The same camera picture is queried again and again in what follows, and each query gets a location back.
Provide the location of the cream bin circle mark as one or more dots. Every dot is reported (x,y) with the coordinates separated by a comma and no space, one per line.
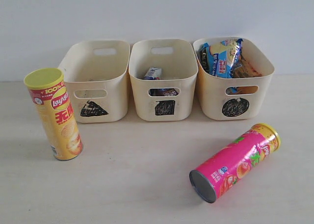
(233,99)

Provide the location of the yellow Lay's chip can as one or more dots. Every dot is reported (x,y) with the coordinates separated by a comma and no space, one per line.
(49,94)

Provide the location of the pink Lay's chip can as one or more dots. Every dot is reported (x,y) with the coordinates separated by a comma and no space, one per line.
(219,173)

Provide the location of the cream bin square mark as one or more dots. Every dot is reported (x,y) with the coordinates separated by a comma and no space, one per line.
(179,67)

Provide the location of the orange instant noodle packet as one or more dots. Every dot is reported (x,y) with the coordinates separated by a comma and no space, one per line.
(243,69)

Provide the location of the white blue milk carton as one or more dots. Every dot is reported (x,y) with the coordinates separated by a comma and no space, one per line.
(154,73)

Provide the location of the cream bin triangle mark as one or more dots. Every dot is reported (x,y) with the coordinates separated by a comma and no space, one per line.
(97,80)

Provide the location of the purple juice box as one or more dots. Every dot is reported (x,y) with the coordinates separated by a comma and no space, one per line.
(164,92)

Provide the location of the blue instant noodle packet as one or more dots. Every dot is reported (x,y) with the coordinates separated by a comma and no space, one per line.
(220,58)

